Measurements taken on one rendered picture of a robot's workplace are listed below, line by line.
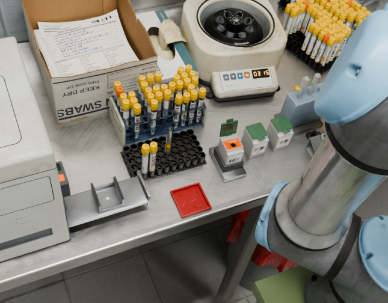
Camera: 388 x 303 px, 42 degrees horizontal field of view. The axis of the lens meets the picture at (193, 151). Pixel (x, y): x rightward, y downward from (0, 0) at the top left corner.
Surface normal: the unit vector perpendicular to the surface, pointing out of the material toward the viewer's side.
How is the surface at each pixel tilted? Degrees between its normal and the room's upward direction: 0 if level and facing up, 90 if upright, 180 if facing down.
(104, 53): 2
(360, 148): 100
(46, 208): 90
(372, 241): 9
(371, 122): 95
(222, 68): 90
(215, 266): 0
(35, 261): 0
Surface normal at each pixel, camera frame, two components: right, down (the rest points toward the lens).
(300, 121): 0.44, 0.75
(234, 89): 0.21, -0.20
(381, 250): 0.25, -0.54
